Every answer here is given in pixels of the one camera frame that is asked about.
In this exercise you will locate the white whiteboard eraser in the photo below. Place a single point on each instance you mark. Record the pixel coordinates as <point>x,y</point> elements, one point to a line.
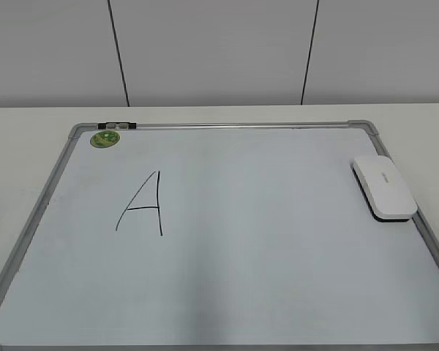
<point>388,194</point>

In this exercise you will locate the grey framed whiteboard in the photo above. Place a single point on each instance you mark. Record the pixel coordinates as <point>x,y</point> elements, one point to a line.
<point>222,236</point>

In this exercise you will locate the green round magnet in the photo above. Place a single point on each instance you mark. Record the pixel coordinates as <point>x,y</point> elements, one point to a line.
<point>105,139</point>

